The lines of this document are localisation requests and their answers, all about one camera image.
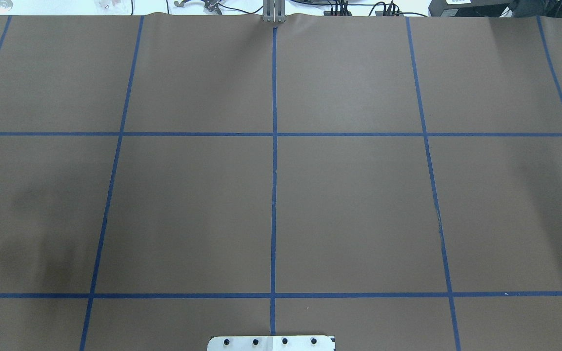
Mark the brown paper table cover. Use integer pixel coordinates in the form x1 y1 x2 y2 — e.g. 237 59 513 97
0 13 562 351

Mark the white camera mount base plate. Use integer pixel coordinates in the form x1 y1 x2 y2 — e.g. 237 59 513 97
207 335 336 351

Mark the black box device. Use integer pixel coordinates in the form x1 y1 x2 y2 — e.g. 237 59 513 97
428 0 511 18

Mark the aluminium frame post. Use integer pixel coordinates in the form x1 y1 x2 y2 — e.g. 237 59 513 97
262 0 287 23

